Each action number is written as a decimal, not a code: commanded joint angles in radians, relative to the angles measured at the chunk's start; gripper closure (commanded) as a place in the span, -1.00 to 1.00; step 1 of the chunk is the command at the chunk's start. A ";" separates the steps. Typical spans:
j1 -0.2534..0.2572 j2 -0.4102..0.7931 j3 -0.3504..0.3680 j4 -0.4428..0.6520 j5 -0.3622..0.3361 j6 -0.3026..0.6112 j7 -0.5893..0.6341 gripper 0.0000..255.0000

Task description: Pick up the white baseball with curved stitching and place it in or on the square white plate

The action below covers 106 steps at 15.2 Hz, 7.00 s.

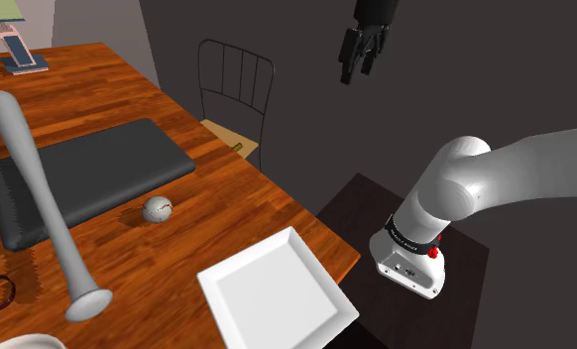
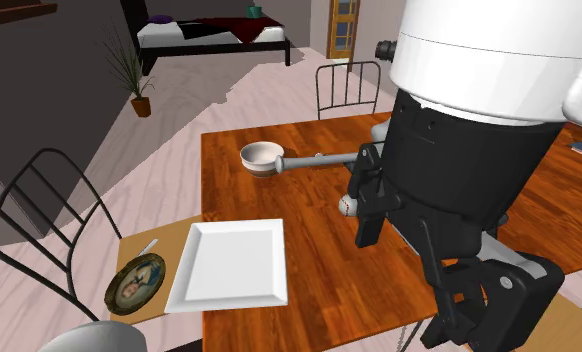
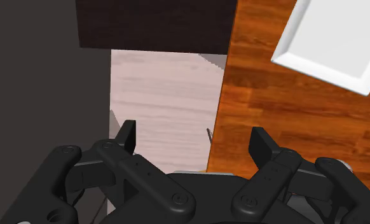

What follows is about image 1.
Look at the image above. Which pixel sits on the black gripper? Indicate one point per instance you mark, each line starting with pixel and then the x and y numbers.
pixel 375 12

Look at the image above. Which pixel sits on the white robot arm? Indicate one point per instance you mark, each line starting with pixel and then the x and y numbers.
pixel 511 166

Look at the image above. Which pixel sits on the small green object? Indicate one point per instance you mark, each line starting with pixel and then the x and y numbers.
pixel 238 145

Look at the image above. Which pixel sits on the black metal chair tan seat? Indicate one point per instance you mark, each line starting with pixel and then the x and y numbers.
pixel 228 133

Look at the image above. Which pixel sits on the wooden table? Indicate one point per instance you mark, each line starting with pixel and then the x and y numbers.
pixel 211 193

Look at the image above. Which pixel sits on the white square plate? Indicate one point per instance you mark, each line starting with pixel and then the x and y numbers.
pixel 274 295

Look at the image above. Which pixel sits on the white baseball red stitching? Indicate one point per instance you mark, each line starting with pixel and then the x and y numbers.
pixel 157 209

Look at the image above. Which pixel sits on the dark grey flat pad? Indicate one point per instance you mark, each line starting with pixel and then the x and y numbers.
pixel 114 164

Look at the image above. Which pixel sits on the dark robot stand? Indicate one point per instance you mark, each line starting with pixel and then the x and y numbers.
pixel 414 319

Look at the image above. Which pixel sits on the green shade table lamp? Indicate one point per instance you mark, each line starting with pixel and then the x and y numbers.
pixel 18 53

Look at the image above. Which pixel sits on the grey baseball bat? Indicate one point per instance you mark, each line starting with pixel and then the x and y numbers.
pixel 42 193

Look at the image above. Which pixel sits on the white bowl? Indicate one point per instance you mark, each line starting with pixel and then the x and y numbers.
pixel 27 342

